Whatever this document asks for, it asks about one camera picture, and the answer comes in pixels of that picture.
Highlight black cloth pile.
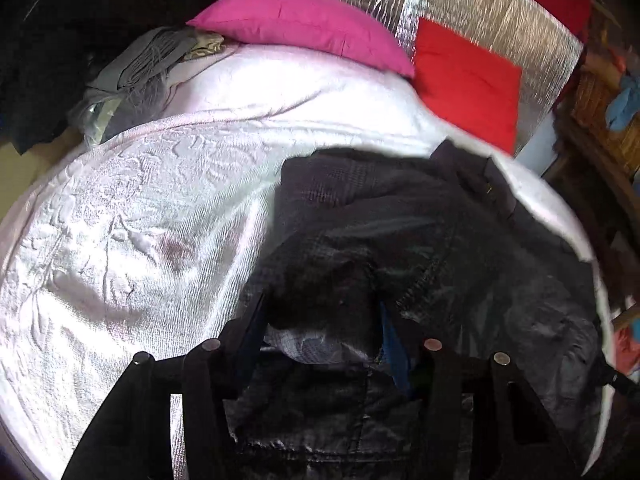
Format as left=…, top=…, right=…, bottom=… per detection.
left=0, top=0, right=241, bottom=156

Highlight pink pillow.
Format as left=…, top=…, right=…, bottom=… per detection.
left=186, top=0, right=416, bottom=78

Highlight blue cloth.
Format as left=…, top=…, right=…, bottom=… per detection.
left=605, top=77, right=640, bottom=131

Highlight silver foil insulation mat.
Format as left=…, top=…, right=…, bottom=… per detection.
left=302, top=0, right=586, bottom=156

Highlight white textured bedspread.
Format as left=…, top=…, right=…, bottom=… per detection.
left=0, top=42, right=613, bottom=480

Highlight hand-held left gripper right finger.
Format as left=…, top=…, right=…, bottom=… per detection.
left=377, top=302, right=573, bottom=480

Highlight grey folded cloth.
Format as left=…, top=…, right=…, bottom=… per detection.
left=75, top=27, right=226, bottom=143

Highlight black jacket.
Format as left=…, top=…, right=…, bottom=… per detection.
left=225, top=140, right=613, bottom=480

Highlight red square cushion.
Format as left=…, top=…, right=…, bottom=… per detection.
left=414, top=17, right=523, bottom=153

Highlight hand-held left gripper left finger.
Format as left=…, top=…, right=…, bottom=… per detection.
left=62, top=292, right=273, bottom=480

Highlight clear plastic bag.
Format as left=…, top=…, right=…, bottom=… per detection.
left=67, top=97, right=123, bottom=146

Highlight wicker basket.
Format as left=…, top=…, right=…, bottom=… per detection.
left=570, top=67, right=640, bottom=176

